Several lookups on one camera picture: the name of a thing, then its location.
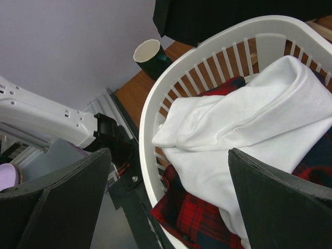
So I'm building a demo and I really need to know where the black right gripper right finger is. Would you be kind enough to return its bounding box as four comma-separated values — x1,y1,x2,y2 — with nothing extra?
228,148,331,248

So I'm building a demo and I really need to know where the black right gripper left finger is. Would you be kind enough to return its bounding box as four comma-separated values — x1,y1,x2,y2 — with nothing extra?
1,148,112,248

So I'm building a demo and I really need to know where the red plaid pleated skirt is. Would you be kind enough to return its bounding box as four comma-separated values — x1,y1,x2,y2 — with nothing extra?
150,67,332,249

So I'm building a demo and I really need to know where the white cloth garment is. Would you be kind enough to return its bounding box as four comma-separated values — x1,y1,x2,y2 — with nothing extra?
152,56,331,248

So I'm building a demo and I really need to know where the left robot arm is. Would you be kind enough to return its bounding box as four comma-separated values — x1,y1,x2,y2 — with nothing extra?
1,78,132,164

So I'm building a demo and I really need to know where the white plastic laundry basket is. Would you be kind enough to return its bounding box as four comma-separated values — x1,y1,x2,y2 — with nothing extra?
139,14,332,249

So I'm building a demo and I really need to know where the wooden clothes rack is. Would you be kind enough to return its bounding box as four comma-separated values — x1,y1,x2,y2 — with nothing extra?
306,21,332,42

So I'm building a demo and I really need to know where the black garment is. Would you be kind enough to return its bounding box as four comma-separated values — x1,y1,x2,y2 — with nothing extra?
153,0,331,47

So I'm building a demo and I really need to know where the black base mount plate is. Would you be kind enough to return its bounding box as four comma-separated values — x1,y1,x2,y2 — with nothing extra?
109,139,172,248

